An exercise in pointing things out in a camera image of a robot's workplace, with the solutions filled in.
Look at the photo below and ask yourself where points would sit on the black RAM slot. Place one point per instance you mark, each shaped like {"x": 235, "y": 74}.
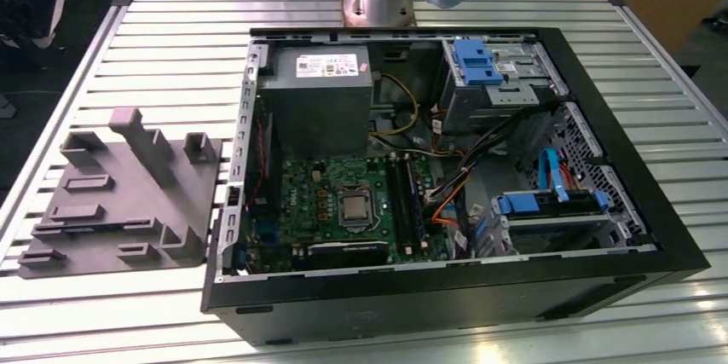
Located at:
{"x": 391, "y": 193}

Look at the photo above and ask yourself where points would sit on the metal disk bay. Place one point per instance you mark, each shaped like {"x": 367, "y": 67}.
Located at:
{"x": 558, "y": 221}

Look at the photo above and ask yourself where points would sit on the black graphics card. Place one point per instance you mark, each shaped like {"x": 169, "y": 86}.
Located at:
{"x": 347, "y": 255}

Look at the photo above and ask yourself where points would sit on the RAM stick black chips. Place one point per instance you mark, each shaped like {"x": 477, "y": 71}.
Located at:
{"x": 411, "y": 210}

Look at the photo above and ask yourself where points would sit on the blue drive latch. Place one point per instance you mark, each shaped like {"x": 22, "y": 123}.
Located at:
{"x": 475, "y": 65}

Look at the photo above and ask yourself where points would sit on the CPU socket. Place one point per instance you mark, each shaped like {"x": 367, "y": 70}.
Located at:
{"x": 355, "y": 228}

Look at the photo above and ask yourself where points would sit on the metal drive cage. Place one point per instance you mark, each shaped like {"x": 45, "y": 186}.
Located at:
{"x": 513, "y": 97}

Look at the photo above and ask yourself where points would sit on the black PC case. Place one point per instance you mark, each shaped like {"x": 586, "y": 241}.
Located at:
{"x": 398, "y": 308}

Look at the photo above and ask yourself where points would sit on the green motherboard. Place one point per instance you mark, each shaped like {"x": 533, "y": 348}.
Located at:
{"x": 302, "y": 176}

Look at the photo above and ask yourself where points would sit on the grey parts rack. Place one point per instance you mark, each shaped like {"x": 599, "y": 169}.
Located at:
{"x": 131, "y": 193}

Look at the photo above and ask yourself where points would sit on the grey power supply unit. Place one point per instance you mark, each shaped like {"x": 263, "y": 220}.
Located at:
{"x": 319, "y": 112}

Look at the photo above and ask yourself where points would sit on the grey stand foot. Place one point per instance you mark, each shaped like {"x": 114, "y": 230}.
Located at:
{"x": 7, "y": 110}

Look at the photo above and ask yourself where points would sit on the silver CPU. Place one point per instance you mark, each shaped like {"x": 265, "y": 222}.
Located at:
{"x": 354, "y": 206}

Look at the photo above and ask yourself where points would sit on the RAM stick with label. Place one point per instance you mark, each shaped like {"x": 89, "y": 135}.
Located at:
{"x": 103, "y": 227}

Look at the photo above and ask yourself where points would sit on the hard disk in blue carrier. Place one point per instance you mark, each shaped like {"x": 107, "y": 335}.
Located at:
{"x": 521, "y": 203}

